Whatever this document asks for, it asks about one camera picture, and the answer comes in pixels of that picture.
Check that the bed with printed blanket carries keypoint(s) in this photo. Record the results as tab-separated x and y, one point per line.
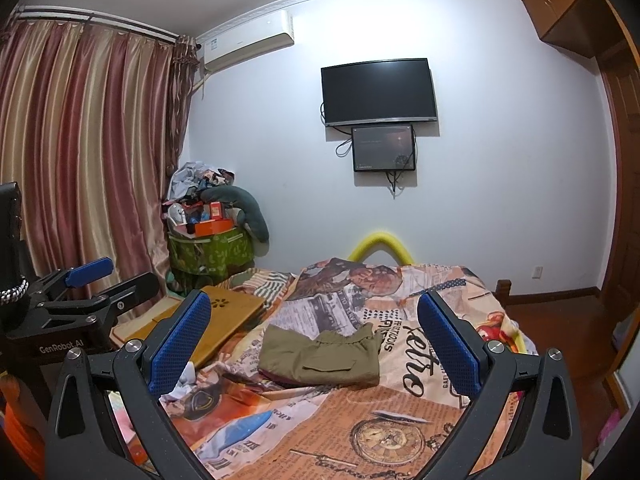
325	435

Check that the white air conditioner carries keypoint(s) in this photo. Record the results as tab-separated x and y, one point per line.
245	40

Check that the small black wall monitor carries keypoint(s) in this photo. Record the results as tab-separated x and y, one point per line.
382	147

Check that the orange plastic item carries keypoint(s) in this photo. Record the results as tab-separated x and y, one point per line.
20	420

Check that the olive green pants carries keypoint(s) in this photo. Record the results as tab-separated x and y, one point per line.
320	360

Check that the white cabinet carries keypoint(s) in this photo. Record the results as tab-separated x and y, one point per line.
627	370

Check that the white crumpled cloth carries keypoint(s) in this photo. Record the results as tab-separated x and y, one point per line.
182	382

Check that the orange box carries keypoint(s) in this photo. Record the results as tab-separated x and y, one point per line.
212	228

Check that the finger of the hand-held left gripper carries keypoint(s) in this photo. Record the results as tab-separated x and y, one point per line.
90	270
130	292

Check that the yellow foam tube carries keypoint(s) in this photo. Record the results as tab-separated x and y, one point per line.
382	237

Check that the wooden bed post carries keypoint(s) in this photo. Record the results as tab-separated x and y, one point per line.
501	292

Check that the pink bag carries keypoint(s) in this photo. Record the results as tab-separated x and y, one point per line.
609	427

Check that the wooden upper cabinet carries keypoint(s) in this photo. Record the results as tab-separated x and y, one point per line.
565	0

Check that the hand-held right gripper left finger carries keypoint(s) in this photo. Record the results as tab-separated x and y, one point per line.
180	340

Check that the striped pink curtain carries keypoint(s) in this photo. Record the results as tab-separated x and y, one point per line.
90	160

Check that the curtain rod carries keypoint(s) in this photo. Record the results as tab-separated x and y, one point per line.
100	20

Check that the green fabric storage bin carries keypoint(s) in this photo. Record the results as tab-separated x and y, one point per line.
215	255

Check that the black wall television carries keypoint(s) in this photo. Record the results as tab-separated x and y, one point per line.
377	90

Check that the white wall outlet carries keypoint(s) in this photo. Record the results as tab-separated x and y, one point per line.
537	272

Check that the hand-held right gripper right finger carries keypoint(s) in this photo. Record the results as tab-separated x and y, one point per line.
450	345

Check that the grey plush pillow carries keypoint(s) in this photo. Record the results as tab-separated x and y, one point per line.
250	205

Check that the wooden lap desk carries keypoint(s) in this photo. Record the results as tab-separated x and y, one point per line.
230	310

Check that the pile of clothes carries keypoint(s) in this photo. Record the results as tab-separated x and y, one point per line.
197	177

